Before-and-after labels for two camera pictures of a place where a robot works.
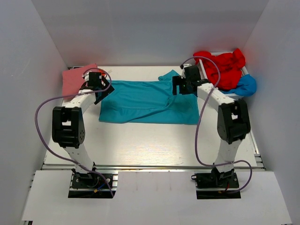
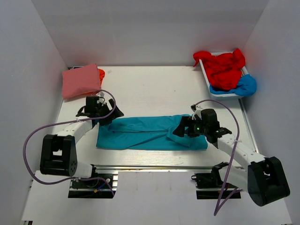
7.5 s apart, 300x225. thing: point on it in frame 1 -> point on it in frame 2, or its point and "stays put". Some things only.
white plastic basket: [243, 71] stays put
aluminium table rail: [70, 167] stays put
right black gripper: [176, 85] -> [185, 127]
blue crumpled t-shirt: [246, 86] stays put
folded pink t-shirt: [72, 80] stays put
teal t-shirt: [153, 102] -> [145, 133]
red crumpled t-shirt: [229, 65] stays put
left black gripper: [104, 93] -> [108, 112]
